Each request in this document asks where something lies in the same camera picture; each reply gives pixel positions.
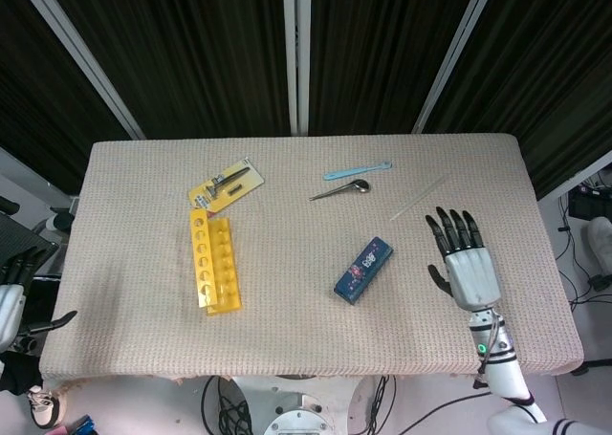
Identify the white black sneaker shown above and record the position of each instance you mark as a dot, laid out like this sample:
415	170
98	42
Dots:
45	408

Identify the blue glasses case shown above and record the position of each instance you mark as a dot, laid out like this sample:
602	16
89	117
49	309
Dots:
363	272

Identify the blue striped packet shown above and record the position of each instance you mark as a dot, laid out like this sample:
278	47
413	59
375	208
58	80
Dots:
81	426

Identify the clear plastic straw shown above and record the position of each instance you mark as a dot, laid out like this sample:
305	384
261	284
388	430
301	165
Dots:
418	199

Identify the white frame post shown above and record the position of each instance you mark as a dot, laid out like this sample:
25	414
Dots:
296	52
454	57
79	52

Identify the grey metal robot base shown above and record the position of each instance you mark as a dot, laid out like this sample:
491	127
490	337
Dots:
299	406

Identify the metal spoon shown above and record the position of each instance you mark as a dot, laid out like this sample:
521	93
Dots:
358	185

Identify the white shoe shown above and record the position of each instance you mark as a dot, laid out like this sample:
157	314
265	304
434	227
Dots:
601	239

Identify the yellow wrench blister pack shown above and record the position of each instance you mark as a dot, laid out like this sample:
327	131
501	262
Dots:
229	184

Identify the light blue plastic toothbrush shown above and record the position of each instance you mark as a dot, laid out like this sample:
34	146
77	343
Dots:
354	171

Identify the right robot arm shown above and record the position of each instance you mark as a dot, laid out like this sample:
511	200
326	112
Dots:
504	373

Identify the beige woven tablecloth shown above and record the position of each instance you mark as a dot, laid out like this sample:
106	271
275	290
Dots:
143	263

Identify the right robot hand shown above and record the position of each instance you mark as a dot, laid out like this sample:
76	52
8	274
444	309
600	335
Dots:
473	277

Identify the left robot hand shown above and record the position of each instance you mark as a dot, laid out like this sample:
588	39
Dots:
9	306

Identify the black curtain panel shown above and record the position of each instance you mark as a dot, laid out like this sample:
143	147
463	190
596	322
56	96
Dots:
28	95
550	71
382	48
191	48

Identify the yellow test tube rack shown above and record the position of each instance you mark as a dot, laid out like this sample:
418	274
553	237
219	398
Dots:
217	267

